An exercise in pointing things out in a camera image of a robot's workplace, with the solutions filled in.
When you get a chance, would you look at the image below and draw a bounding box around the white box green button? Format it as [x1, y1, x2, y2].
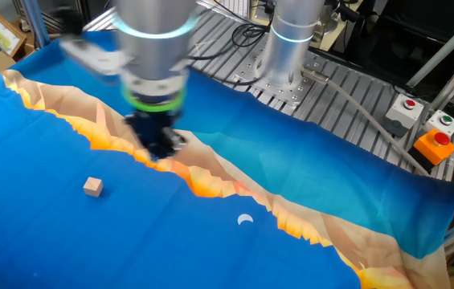
[423, 108, 454, 140]

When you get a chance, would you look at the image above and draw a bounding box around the white keyboard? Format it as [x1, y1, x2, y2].
[215, 0, 252, 19]

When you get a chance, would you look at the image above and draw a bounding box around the orange emergency stop box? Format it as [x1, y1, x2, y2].
[408, 128, 454, 172]

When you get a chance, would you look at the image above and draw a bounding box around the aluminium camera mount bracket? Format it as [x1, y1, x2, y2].
[59, 35, 132, 78]

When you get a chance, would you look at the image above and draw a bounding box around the small wooden block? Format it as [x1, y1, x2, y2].
[83, 177, 104, 198]

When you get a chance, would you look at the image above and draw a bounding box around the green gripper adapter ring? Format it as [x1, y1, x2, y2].
[121, 85, 188, 114]

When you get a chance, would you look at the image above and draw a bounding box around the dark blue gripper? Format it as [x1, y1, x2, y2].
[124, 108, 189, 163]

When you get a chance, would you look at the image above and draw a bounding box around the grey box red button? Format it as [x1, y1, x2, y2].
[382, 93, 425, 138]

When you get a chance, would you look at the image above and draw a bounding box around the black cable bundle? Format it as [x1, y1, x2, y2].
[188, 0, 278, 86]

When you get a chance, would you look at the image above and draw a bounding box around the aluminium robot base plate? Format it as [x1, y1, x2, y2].
[233, 50, 321, 108]

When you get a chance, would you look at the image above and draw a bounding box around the blue mountain print cloth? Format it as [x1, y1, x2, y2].
[0, 30, 454, 289]

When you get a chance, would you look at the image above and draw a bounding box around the grey corrugated hose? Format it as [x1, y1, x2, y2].
[301, 66, 432, 177]

